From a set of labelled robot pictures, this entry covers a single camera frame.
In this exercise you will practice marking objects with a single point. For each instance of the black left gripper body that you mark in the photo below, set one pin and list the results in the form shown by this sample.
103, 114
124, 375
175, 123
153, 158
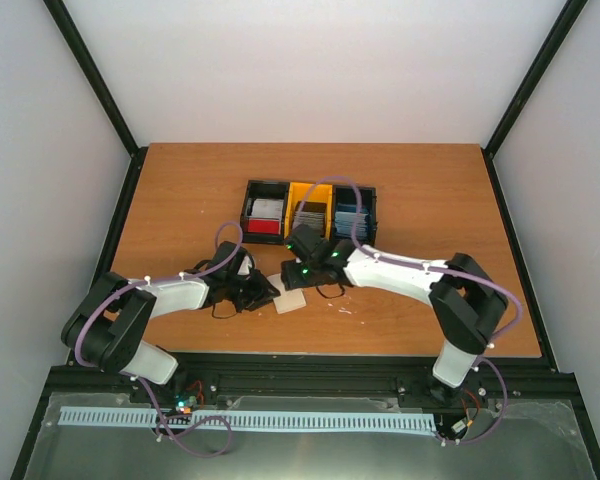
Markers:
232, 283

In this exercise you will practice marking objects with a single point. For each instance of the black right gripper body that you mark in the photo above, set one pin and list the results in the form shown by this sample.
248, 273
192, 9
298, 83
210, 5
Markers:
302, 279

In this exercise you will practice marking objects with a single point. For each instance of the beige card holder wallet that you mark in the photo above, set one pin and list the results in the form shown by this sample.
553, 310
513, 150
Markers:
287, 300

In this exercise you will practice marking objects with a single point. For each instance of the black card bin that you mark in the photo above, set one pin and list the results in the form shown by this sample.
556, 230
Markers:
264, 189
368, 198

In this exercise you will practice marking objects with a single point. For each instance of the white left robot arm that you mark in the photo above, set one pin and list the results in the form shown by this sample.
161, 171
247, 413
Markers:
107, 328

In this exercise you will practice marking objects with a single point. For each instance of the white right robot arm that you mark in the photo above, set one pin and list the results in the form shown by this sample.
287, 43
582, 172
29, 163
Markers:
465, 302

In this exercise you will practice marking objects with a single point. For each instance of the grey card stack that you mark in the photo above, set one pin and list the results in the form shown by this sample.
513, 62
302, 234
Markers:
312, 214

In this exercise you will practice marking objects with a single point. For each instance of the blue card stack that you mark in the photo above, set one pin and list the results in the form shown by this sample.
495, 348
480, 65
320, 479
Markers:
347, 220

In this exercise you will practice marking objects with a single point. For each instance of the yellow middle card bin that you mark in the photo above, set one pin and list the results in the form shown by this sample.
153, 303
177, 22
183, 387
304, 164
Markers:
298, 195

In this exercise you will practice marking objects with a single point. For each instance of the red and white card stack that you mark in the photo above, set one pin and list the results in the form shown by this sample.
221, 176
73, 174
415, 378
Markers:
264, 216

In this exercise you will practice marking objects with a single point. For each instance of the metal front plate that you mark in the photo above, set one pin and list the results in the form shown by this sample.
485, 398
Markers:
532, 439

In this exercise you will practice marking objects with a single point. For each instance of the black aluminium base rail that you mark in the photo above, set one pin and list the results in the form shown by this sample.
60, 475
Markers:
406, 380

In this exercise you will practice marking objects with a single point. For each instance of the light blue cable duct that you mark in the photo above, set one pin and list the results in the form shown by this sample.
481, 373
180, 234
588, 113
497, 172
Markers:
254, 421

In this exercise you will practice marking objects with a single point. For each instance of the black left frame post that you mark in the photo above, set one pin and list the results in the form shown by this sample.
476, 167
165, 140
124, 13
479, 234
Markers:
81, 53

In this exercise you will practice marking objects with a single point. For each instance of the black frame post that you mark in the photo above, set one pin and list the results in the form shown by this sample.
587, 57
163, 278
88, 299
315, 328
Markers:
551, 45
81, 53

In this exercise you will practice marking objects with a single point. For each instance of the black right frame post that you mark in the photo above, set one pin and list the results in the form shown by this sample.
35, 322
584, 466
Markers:
551, 45

